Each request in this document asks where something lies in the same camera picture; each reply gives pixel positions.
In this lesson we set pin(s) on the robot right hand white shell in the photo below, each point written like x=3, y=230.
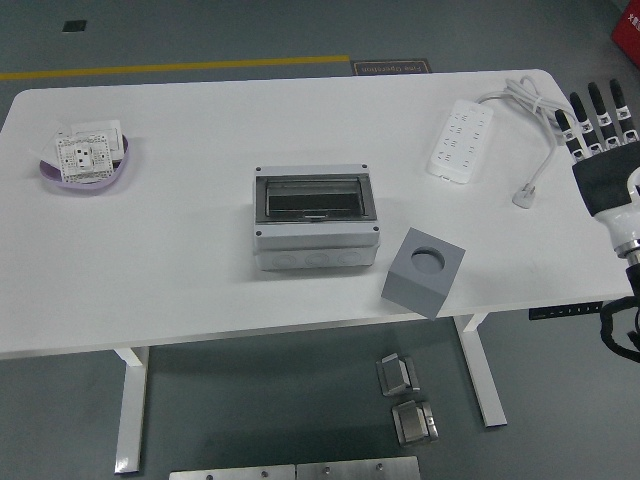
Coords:
x=605, y=180

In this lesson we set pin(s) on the grey junction box hinged lid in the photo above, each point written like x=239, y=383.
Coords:
x=315, y=240

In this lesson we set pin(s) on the grey cube with round hole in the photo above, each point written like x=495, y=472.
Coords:
x=410, y=295

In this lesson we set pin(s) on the black table control panel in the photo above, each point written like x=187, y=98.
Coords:
x=565, y=311

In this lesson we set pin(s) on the white power strip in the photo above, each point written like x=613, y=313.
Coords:
x=460, y=140

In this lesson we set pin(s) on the red container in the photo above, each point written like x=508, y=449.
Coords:
x=629, y=30

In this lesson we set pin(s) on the white table leg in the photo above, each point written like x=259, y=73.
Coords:
x=482, y=380
x=131, y=410

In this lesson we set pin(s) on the dark floor sign with lettering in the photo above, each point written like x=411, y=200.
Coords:
x=390, y=68

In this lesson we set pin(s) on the small metal block fixture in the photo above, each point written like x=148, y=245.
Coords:
x=415, y=425
x=397, y=375

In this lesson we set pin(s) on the grey metal plate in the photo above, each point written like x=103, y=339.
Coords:
x=357, y=470
x=230, y=473

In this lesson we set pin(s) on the black floor socket cover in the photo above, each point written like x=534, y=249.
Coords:
x=74, y=26

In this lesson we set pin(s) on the purple shallow bowl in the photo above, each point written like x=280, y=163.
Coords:
x=47, y=172

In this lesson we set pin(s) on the thin white plastic card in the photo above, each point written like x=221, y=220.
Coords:
x=42, y=152

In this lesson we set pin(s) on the white switch panel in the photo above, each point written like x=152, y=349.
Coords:
x=100, y=127

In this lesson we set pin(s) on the white wall socket module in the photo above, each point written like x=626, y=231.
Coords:
x=82, y=155

